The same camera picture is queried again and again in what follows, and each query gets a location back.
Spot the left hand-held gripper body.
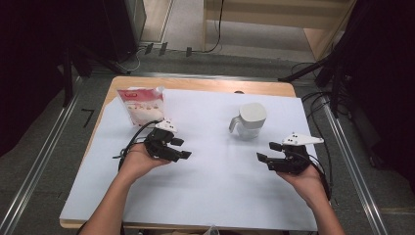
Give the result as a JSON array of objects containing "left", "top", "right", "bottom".
[{"left": 143, "top": 118, "right": 179, "bottom": 161}]

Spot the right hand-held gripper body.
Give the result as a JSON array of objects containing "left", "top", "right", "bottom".
[{"left": 266, "top": 132, "right": 325, "bottom": 174}]

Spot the white jar with hinged lid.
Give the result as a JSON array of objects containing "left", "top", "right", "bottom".
[{"left": 228, "top": 102, "right": 268, "bottom": 142}]

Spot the red and white plastic bag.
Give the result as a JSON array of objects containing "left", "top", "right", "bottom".
[{"left": 115, "top": 85, "right": 166, "bottom": 127}]

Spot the person's right hand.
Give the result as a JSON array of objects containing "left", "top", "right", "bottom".
[{"left": 276, "top": 162, "right": 328, "bottom": 208}]

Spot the person's left hand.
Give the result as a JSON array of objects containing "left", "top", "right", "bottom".
[{"left": 117, "top": 142, "right": 172, "bottom": 184}]

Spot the white paper sheet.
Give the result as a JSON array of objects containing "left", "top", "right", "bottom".
[{"left": 59, "top": 88, "right": 319, "bottom": 232}]

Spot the black tripod stand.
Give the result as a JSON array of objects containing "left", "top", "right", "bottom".
[
  {"left": 60, "top": 40, "right": 132, "bottom": 109},
  {"left": 278, "top": 45, "right": 351, "bottom": 119}
]

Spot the black cabinet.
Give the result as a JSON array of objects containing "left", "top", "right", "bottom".
[{"left": 99, "top": 0, "right": 147, "bottom": 64}]

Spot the light wooden shelf unit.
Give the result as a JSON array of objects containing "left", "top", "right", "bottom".
[{"left": 202, "top": 0, "right": 357, "bottom": 62}]

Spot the left hand-held gripper cable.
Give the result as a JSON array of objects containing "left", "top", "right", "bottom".
[{"left": 112, "top": 119, "right": 162, "bottom": 171}]

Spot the hand-held gripper cable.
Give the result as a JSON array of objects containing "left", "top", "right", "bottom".
[
  {"left": 304, "top": 151, "right": 334, "bottom": 201},
  {"left": 112, "top": 119, "right": 162, "bottom": 171}
]

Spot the right hand-held gripper cable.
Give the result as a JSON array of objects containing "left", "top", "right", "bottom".
[{"left": 304, "top": 151, "right": 334, "bottom": 201}]

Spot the black floor cable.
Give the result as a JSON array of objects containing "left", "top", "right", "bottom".
[{"left": 291, "top": 61, "right": 335, "bottom": 155}]

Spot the aluminium floor rail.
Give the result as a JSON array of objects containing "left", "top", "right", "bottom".
[
  {"left": 321, "top": 94, "right": 390, "bottom": 235},
  {"left": 0, "top": 77, "right": 83, "bottom": 235}
]

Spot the white floor cable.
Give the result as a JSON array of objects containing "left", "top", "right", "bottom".
[{"left": 115, "top": 47, "right": 146, "bottom": 73}]

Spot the black hanging cable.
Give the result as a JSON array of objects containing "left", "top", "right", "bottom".
[{"left": 205, "top": 0, "right": 226, "bottom": 55}]

